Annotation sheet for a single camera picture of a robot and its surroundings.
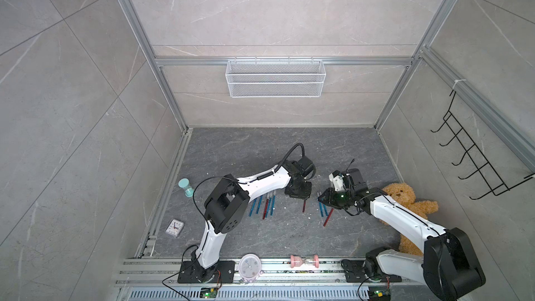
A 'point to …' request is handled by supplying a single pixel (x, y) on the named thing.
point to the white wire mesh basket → (272, 79)
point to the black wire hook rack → (474, 154)
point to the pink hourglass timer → (298, 261)
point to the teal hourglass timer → (184, 183)
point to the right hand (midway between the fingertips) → (322, 199)
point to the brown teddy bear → (405, 195)
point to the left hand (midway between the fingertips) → (310, 195)
